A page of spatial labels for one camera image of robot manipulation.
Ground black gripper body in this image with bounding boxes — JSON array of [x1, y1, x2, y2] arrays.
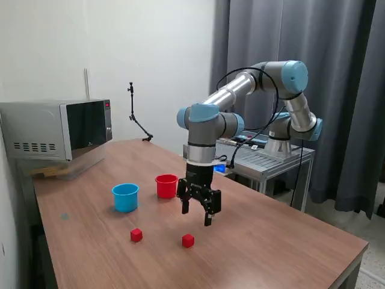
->
[[180, 163, 217, 201]]

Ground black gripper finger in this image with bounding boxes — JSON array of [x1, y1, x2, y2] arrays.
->
[[176, 178, 193, 215], [200, 188, 223, 227]]

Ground red plastic cup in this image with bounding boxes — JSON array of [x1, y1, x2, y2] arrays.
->
[[155, 173, 179, 199]]

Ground blue plastic cup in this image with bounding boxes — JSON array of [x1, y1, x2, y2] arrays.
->
[[111, 182, 140, 213]]

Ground blue teach pendant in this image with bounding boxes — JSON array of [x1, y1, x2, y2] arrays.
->
[[233, 132, 268, 146]]

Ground grey curtain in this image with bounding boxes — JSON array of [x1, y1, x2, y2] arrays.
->
[[208, 0, 385, 219]]

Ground wooden slats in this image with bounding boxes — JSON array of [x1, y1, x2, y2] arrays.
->
[[29, 166, 73, 179]]

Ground silver microwave oven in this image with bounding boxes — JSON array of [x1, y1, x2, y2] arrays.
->
[[0, 98, 114, 163]]

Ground silver connector with cable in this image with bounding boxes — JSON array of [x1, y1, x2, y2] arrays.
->
[[216, 137, 241, 148]]

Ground black base cable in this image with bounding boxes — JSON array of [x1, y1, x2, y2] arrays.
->
[[288, 138, 304, 207]]

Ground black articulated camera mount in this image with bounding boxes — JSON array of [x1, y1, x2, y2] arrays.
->
[[126, 81, 155, 143]]

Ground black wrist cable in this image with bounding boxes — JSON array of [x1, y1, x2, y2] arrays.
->
[[215, 67, 286, 169]]

